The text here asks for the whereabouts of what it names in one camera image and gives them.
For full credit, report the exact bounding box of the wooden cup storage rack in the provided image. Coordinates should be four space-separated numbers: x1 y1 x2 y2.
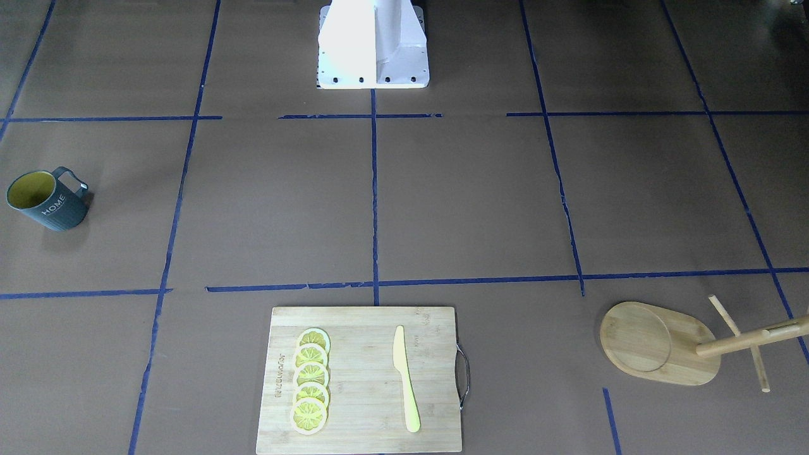
599 294 808 394

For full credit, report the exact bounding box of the dark grey HOME mug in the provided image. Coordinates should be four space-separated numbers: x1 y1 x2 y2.
6 166 89 231

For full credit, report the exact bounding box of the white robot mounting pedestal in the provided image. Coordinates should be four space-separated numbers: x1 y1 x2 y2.
316 1 430 90

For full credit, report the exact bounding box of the bamboo cutting board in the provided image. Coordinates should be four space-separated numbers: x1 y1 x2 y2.
255 306 463 454

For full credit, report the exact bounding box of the yellow plastic knife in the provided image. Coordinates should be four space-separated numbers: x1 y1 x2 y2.
392 325 421 433

